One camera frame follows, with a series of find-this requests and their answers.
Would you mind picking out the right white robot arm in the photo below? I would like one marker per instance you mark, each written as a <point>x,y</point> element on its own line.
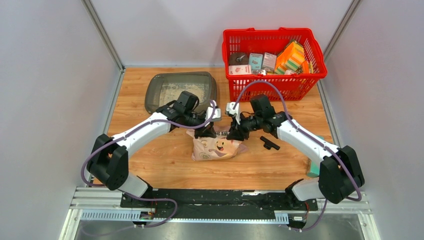
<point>340,173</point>

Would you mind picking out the red plastic basket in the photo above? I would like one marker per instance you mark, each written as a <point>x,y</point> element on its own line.
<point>251,40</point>

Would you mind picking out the teal small box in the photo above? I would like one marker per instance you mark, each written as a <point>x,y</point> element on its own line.
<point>255,61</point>

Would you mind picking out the black bag clip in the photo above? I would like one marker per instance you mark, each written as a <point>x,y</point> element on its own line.
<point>268,144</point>

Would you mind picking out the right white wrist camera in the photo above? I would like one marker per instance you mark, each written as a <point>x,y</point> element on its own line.
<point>232,109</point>

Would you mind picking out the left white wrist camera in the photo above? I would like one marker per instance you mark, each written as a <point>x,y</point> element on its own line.
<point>213,112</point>

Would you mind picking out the pink white small box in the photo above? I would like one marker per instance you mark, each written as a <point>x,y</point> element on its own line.
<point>236,70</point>

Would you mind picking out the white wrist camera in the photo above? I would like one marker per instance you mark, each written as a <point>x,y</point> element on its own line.
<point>213,112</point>
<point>232,109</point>

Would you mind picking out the grey litter box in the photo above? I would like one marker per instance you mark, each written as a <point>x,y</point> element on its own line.
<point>166,87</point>

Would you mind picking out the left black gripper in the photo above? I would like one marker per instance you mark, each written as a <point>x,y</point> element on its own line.
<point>207,131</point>

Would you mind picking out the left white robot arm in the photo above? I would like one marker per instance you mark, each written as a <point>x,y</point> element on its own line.
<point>109,160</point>

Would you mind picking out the pink cat litter bag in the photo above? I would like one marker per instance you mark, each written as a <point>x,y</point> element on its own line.
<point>215,148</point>

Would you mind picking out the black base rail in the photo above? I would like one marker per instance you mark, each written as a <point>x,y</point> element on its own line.
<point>218,204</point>

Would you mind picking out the teal black brush block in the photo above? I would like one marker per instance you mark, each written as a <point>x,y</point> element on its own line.
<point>313,167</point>

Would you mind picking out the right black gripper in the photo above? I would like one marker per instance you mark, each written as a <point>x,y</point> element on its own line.
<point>238,134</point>

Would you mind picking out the orange sponge pack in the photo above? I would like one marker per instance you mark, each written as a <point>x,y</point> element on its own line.
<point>292,60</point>

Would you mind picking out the grey small box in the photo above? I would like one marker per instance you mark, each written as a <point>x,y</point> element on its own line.
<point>269,62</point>

